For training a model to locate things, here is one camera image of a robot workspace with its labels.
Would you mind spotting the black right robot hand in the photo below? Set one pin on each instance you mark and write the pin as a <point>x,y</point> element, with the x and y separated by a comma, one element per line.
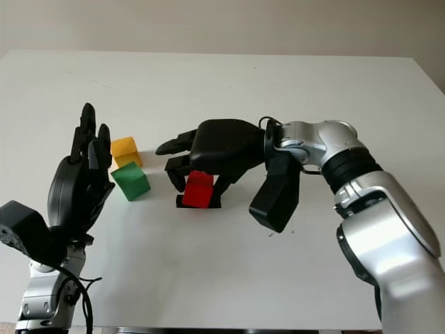
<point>226,146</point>

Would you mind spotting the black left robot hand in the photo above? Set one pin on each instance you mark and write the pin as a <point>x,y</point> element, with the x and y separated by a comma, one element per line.
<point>73,195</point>

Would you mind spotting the red wooden block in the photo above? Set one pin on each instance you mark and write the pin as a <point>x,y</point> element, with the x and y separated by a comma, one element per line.
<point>196,195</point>

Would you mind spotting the green wooden block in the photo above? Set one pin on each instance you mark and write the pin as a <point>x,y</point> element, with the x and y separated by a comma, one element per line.
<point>132,181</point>

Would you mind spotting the yellow wooden block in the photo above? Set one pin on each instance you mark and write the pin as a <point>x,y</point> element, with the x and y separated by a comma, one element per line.
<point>123,146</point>

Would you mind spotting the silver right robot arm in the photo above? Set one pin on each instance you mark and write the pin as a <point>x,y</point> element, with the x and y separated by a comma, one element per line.
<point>382,226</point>

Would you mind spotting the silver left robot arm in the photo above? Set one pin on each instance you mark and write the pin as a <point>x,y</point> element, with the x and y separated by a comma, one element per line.
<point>41,295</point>

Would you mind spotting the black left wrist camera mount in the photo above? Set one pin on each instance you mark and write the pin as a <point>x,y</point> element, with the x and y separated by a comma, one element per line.
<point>21,222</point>

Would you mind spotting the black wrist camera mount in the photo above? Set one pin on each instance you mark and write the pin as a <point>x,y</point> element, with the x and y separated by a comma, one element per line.
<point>21,222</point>
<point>274,205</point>

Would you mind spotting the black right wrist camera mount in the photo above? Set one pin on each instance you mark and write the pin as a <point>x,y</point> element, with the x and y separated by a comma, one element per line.
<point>274,205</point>

